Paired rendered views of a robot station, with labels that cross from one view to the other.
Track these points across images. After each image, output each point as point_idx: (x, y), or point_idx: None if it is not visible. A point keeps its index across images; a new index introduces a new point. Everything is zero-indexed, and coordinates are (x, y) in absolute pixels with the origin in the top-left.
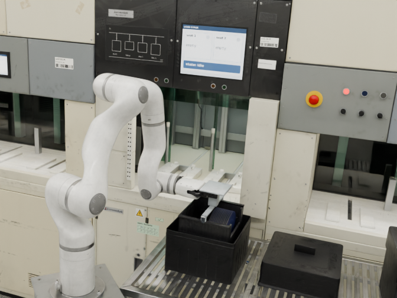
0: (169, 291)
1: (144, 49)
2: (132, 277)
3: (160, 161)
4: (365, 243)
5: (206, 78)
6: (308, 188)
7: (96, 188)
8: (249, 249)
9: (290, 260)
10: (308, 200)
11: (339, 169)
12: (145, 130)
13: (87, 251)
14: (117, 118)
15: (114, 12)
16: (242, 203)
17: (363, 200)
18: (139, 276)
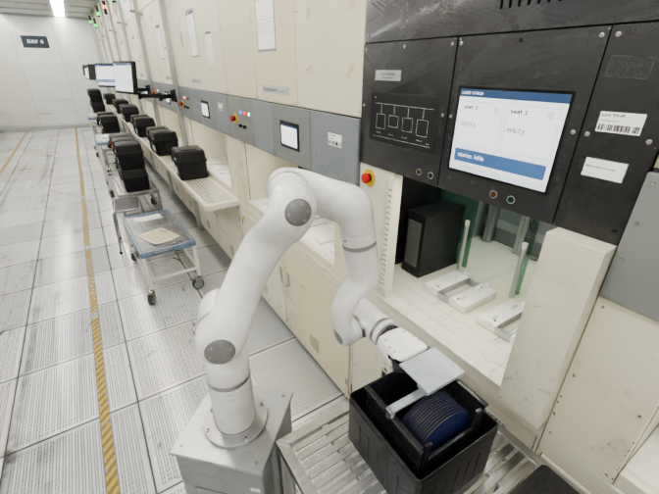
0: (322, 482)
1: (409, 127)
2: (300, 430)
3: (454, 265)
4: None
5: (484, 180)
6: (644, 426)
7: (219, 332)
8: (494, 461)
9: None
10: (646, 433)
11: None
12: (343, 253)
13: (228, 393)
14: (265, 241)
15: (381, 74)
16: (505, 386)
17: None
18: (311, 432)
